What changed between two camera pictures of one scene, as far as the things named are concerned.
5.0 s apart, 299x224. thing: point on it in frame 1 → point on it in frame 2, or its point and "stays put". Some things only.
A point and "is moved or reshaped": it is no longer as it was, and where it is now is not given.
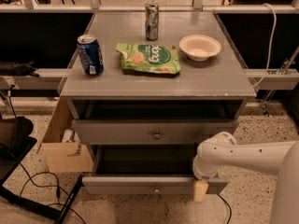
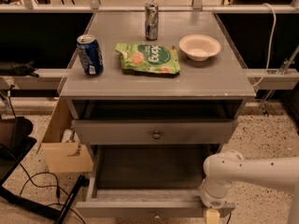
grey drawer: [146, 170] is moved or reshaped
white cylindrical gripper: [203, 173] → [212, 197]
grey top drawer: [153, 131] stays put
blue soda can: [90, 54] stays put
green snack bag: [149, 59] stays put
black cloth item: [9, 67] stays put
